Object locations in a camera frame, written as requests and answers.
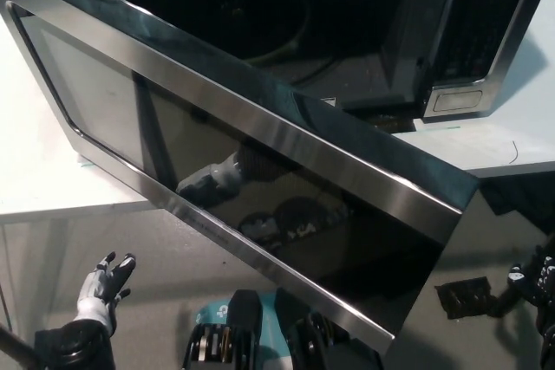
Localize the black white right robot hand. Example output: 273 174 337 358
506 243 555 348

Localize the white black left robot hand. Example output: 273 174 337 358
76 251 138 337

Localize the stainless black glass microwave door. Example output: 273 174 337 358
0 0 480 358

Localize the silver microwave door release button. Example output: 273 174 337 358
433 88 485 113

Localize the black tape patch on floor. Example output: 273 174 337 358
434 276 496 322

